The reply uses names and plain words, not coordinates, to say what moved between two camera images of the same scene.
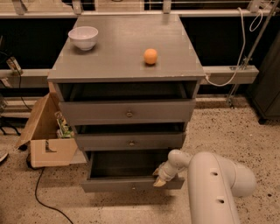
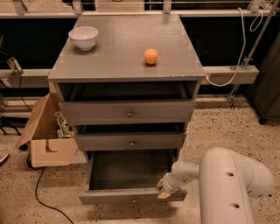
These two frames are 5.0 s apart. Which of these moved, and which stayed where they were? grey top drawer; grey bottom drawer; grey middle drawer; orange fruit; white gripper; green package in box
Moved: grey bottom drawer; white gripper
Stayed: grey top drawer; green package in box; grey middle drawer; orange fruit
